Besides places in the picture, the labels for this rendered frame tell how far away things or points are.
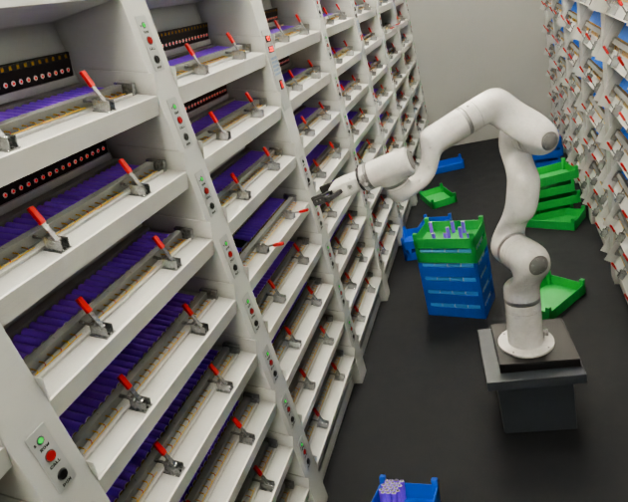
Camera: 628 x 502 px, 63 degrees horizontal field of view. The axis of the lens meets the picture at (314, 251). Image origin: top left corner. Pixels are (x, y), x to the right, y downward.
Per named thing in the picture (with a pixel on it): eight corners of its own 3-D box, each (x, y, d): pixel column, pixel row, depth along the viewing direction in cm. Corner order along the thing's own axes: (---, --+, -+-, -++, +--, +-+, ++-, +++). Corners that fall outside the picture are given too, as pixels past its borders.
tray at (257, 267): (309, 212, 205) (309, 190, 200) (249, 294, 154) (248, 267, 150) (261, 206, 210) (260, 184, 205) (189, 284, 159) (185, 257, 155)
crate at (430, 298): (493, 284, 270) (491, 271, 266) (483, 306, 255) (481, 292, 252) (438, 282, 286) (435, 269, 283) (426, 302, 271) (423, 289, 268)
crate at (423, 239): (484, 229, 257) (482, 214, 254) (474, 248, 242) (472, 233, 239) (428, 230, 273) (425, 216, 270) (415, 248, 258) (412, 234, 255)
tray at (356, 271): (374, 254, 286) (375, 232, 280) (348, 317, 236) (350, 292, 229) (338, 249, 291) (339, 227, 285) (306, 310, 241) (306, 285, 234)
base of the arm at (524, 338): (544, 324, 195) (541, 281, 188) (562, 354, 177) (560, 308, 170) (492, 332, 198) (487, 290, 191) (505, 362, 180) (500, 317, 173)
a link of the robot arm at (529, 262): (527, 286, 187) (522, 226, 178) (560, 309, 170) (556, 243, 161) (496, 296, 186) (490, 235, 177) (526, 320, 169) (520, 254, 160)
